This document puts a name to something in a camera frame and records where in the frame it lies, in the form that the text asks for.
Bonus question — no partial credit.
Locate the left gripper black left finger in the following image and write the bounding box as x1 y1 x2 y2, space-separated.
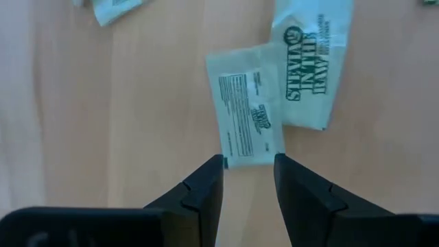
143 154 225 247

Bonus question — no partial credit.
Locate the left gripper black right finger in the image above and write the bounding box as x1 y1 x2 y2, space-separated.
273 153 395 247

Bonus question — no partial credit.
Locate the pale green stevia packet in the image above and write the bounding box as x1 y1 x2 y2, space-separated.
91 0 145 27
204 43 286 169
270 0 355 131

